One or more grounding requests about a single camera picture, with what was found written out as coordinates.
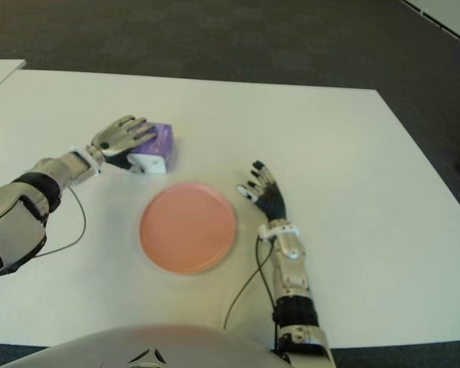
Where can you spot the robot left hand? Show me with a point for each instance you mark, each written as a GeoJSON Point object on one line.
{"type": "Point", "coordinates": [115, 140]}

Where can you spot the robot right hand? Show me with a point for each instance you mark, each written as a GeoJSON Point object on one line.
{"type": "Point", "coordinates": [272, 201]}

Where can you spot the purple white tissue pack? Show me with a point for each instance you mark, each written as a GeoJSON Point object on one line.
{"type": "Point", "coordinates": [159, 143]}

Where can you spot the silver black robot right arm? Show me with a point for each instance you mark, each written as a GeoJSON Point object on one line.
{"type": "Point", "coordinates": [291, 264]}

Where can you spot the silver black robot left arm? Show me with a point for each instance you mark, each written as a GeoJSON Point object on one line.
{"type": "Point", "coordinates": [19, 222]}

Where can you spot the round pink plate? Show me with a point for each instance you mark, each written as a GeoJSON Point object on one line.
{"type": "Point", "coordinates": [188, 230]}

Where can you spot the adjacent white table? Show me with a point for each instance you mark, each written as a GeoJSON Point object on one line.
{"type": "Point", "coordinates": [0, 71]}

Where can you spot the silver robot torso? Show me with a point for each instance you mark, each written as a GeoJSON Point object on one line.
{"type": "Point", "coordinates": [145, 345]}

